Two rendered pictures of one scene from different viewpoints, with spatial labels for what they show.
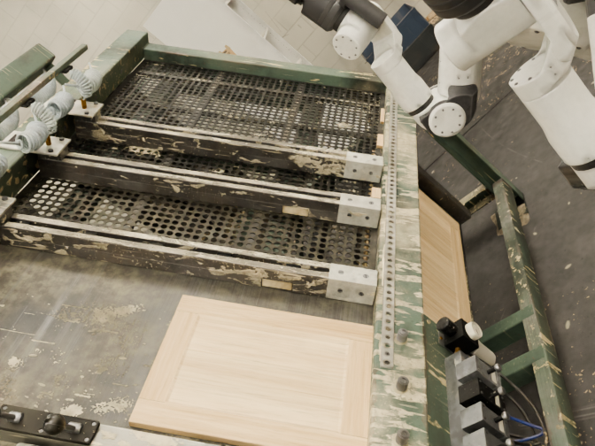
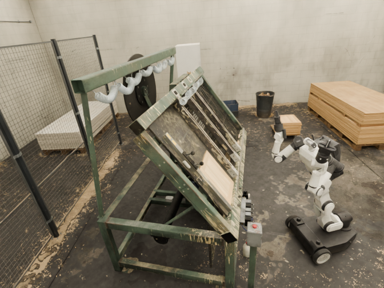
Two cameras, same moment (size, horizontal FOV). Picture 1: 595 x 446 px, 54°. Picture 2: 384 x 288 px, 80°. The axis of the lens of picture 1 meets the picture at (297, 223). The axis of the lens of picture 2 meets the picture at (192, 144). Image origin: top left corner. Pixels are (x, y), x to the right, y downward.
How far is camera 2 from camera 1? 1.51 m
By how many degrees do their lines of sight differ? 19
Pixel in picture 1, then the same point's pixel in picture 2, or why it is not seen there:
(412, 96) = (276, 151)
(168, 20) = (182, 51)
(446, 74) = (284, 152)
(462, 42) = (315, 164)
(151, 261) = (203, 138)
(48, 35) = (135, 14)
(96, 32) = (150, 27)
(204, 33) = (188, 63)
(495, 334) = not seen: hidden behind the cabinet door
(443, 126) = (276, 159)
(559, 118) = (315, 180)
